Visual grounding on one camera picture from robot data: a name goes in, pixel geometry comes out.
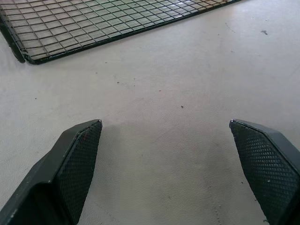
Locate black wire mesh panel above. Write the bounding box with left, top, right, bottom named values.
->
left=0, top=0, right=244, bottom=65

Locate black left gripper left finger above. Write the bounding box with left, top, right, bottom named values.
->
left=0, top=119, right=103, bottom=225

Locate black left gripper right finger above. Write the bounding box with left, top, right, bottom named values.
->
left=229, top=119, right=300, bottom=225

